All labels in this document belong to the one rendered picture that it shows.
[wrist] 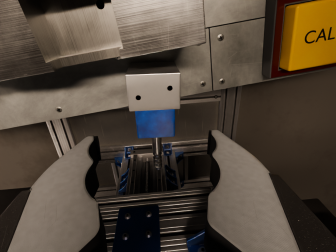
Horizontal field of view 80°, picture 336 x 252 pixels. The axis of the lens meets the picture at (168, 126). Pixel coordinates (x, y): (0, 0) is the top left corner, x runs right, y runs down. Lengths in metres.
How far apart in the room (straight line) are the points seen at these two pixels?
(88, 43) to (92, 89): 0.09
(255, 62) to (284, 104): 1.10
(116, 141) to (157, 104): 0.80
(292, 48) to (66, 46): 0.20
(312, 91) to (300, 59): 1.17
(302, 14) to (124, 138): 0.85
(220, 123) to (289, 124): 0.59
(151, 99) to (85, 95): 0.10
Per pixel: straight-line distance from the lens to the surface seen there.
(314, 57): 0.26
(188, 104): 0.91
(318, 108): 1.50
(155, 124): 0.22
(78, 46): 0.18
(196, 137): 0.99
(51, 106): 0.28
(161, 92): 0.19
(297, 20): 0.24
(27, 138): 1.40
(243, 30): 0.26
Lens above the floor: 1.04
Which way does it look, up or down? 61 degrees down
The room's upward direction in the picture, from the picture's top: 171 degrees clockwise
